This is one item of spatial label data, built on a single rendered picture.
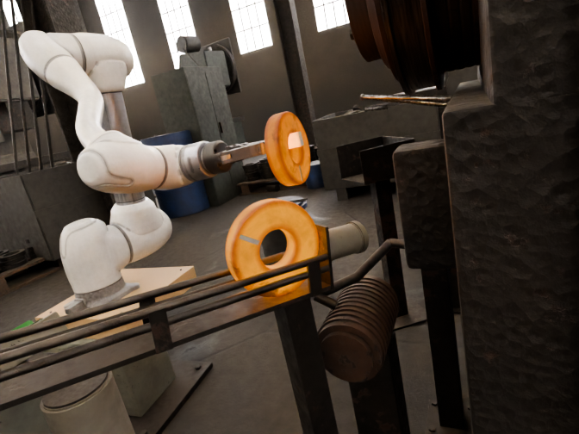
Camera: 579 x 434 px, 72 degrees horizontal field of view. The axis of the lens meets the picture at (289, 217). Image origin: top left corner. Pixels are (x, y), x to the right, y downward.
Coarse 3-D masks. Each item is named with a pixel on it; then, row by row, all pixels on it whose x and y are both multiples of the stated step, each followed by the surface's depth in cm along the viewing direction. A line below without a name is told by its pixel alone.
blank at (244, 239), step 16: (256, 208) 59; (272, 208) 61; (288, 208) 62; (240, 224) 59; (256, 224) 60; (272, 224) 61; (288, 224) 62; (304, 224) 64; (240, 240) 59; (256, 240) 60; (288, 240) 66; (304, 240) 65; (240, 256) 59; (256, 256) 60; (288, 256) 65; (304, 256) 65; (240, 272) 59; (256, 272) 61; (288, 288) 64
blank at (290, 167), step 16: (288, 112) 83; (272, 128) 79; (288, 128) 82; (272, 144) 78; (288, 144) 82; (304, 144) 89; (272, 160) 79; (288, 160) 80; (304, 160) 88; (288, 176) 80; (304, 176) 87
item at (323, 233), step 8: (320, 232) 66; (328, 232) 64; (320, 240) 66; (328, 240) 64; (320, 248) 66; (328, 248) 65; (328, 256) 65; (320, 264) 68; (328, 264) 65; (328, 272) 66; (328, 280) 66
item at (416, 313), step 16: (352, 144) 160; (368, 144) 162; (384, 144) 162; (400, 144) 137; (352, 160) 162; (368, 160) 136; (384, 160) 137; (352, 176) 163; (368, 176) 137; (384, 176) 138; (384, 192) 148; (384, 208) 150; (384, 224) 151; (384, 240) 153; (384, 256) 156; (400, 256) 156; (384, 272) 161; (400, 272) 158; (400, 288) 159; (400, 304) 161; (416, 304) 169; (400, 320) 160; (416, 320) 157
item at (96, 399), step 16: (80, 384) 71; (96, 384) 70; (112, 384) 72; (48, 400) 68; (64, 400) 67; (80, 400) 67; (96, 400) 68; (112, 400) 71; (48, 416) 66; (64, 416) 66; (80, 416) 67; (96, 416) 68; (112, 416) 71; (64, 432) 67; (80, 432) 67; (96, 432) 69; (112, 432) 71; (128, 432) 74
